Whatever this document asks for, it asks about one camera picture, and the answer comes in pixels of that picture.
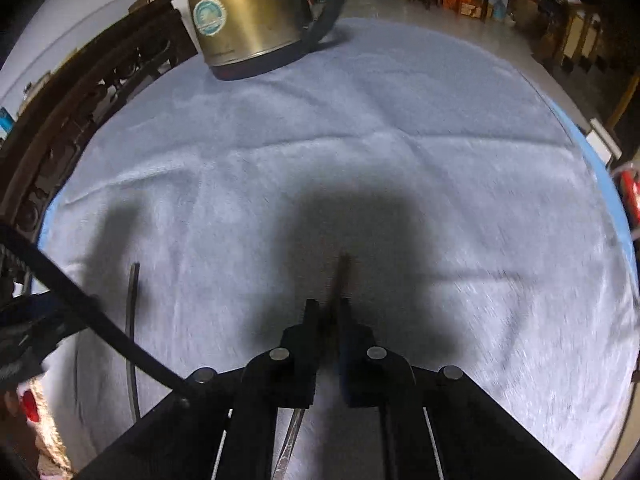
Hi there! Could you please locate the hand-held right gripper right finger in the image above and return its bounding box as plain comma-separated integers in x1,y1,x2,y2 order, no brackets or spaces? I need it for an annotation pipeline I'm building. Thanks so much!
336,298,581,480

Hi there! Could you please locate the red plastic chair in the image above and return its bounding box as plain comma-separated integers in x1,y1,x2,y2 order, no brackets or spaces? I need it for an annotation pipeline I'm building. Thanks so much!
612,162,640,242

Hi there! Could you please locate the wooden workbench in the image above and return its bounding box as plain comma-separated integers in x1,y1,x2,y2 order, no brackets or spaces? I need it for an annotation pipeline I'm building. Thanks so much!
531,0,609,72

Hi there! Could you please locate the thin black cable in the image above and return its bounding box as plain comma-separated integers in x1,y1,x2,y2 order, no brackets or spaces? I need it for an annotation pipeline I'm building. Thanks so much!
127,261,144,422

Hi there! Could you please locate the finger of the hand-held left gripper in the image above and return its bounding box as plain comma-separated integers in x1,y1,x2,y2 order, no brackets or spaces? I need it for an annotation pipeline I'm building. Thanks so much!
20,294,102,322

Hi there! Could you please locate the black kettle base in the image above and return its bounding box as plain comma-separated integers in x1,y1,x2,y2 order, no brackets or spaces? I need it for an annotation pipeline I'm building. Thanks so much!
206,35,327,83

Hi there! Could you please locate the thick black cable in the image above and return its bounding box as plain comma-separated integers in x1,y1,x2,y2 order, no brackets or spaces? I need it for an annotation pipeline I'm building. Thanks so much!
0,224,194,394

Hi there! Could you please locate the person's left hand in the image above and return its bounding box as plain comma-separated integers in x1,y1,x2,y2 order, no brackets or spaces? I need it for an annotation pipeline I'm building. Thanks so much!
2,385,76,478

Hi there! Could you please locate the golden electric kettle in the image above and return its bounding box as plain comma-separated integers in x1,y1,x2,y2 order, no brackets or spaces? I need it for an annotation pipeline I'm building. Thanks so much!
154,0,349,68

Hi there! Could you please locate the blue tablecloth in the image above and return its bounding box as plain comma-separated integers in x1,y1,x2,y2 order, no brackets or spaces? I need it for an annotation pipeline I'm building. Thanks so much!
37,95,636,251

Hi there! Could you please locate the yellow wooden post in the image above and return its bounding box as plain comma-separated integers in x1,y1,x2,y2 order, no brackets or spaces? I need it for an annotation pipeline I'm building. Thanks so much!
607,70,640,127

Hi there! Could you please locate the grey fuzzy towel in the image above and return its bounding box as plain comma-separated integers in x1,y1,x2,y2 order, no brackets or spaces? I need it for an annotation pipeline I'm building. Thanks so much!
39,16,640,480

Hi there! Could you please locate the dark wooden chopstick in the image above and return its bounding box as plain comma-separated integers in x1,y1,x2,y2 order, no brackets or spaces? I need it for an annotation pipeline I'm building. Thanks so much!
271,254,352,480

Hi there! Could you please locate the carved dark wooden chair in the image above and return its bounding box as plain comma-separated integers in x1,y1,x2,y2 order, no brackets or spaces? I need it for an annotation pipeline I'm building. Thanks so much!
0,0,199,281

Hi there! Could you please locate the white stool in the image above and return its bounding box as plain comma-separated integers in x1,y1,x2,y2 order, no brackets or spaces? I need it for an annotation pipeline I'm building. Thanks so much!
585,117,624,169

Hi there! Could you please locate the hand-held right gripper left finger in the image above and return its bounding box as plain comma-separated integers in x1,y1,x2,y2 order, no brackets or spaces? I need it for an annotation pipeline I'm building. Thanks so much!
75,299,321,480

